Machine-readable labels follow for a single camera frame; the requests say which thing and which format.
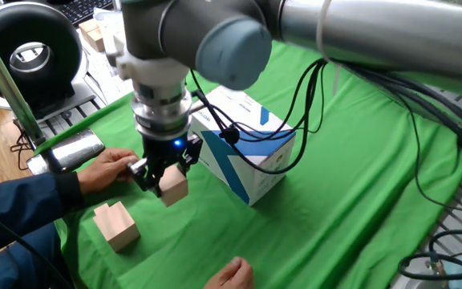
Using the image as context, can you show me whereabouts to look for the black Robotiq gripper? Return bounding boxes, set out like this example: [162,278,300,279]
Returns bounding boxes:
[126,133,205,198]

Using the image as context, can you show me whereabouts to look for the small wooden cube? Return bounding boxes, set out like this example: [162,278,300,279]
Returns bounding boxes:
[157,164,189,208]

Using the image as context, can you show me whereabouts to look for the notched wooden block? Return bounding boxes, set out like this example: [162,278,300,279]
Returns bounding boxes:
[92,200,141,254]

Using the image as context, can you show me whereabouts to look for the left forearm blue sleeve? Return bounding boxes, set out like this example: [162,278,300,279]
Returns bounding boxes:
[0,171,86,262]

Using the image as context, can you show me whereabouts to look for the person's left hand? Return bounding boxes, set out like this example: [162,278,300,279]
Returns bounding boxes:
[76,147,140,197]

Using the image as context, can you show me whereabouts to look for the person's right hand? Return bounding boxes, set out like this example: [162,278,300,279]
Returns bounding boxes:
[203,256,255,289]

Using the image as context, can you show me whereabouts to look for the white blue cardboard box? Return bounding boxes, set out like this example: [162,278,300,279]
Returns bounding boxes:
[188,84,297,206]

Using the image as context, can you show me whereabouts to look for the stack of white papers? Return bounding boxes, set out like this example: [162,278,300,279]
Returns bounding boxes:
[82,7,136,105]

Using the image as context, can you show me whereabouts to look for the glossy smartphone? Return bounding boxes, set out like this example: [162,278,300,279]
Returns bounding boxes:
[26,128,107,176]

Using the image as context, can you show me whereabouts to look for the light wooden block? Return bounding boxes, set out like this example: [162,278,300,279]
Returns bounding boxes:
[78,18,100,36]
[86,27,107,54]

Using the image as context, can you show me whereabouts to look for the green cloth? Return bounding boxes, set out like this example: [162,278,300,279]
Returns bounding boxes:
[34,39,462,289]

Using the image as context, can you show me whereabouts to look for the black round fan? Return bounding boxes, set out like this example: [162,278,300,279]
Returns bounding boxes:
[0,2,95,121]

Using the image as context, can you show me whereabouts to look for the black keyboard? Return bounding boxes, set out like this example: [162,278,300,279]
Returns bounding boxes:
[56,0,116,27]

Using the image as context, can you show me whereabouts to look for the person's dark blue trousers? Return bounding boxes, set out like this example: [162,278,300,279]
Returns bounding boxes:
[0,222,74,289]

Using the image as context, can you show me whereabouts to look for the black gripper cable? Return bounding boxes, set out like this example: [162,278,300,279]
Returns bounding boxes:
[189,59,329,176]

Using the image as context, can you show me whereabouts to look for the thin black floor cable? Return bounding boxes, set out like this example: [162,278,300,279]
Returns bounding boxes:
[9,130,36,172]

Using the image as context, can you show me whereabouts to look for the aluminium frame post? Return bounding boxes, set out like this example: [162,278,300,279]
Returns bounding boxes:
[0,14,47,148]

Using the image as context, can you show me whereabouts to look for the thick black cable bundle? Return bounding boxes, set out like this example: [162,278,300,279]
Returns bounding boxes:
[342,63,462,169]

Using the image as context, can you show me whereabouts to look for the black looped cable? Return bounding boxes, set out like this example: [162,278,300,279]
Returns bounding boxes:
[398,230,462,282]

